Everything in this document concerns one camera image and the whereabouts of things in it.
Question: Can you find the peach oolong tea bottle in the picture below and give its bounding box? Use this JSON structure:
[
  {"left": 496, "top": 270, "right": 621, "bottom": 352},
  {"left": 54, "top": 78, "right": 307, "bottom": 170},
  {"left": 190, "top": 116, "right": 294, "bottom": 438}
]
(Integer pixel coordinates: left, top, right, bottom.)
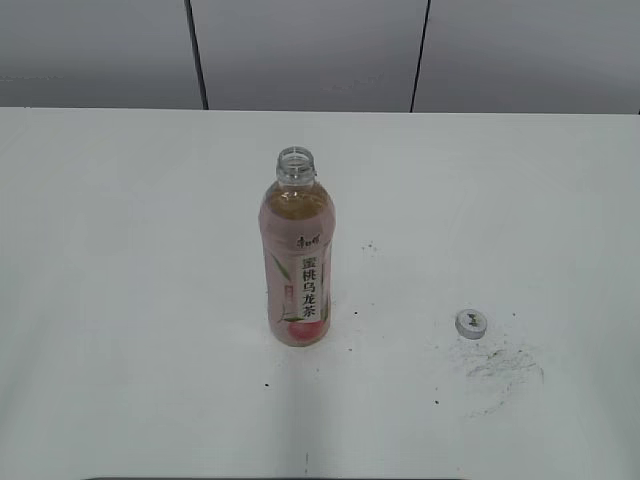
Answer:
[{"left": 258, "top": 146, "right": 336, "bottom": 347}]

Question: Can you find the white bottle cap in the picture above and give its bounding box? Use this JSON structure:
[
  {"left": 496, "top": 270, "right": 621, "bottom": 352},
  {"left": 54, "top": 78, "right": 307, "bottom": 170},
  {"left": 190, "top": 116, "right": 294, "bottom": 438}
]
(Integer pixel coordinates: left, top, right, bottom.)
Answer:
[{"left": 455, "top": 309, "right": 488, "bottom": 340}]

